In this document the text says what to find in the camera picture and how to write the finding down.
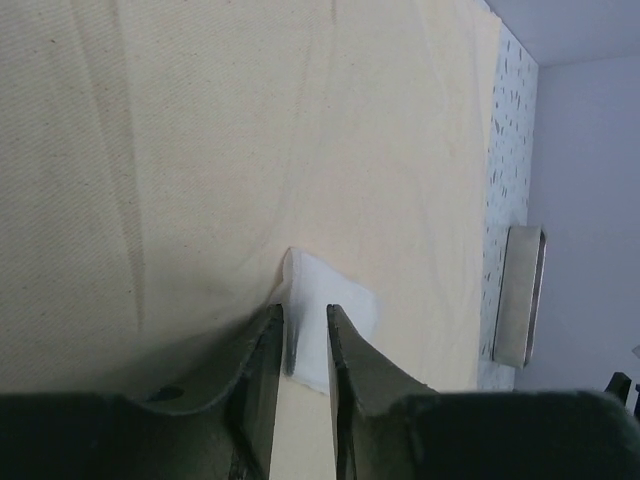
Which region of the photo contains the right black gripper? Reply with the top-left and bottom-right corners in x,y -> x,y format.
605,371 -> 633,406

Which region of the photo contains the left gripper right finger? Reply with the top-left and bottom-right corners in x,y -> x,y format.
327,305 -> 639,479

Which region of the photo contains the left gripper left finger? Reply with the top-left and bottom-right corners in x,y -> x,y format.
1,305 -> 284,479

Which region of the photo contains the stainless steel tray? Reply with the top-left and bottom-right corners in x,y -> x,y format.
492,226 -> 546,369

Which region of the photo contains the white gauze pad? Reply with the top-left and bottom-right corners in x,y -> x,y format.
271,248 -> 379,395

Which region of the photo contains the beige cloth mat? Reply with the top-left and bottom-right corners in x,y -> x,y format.
0,0 -> 502,480

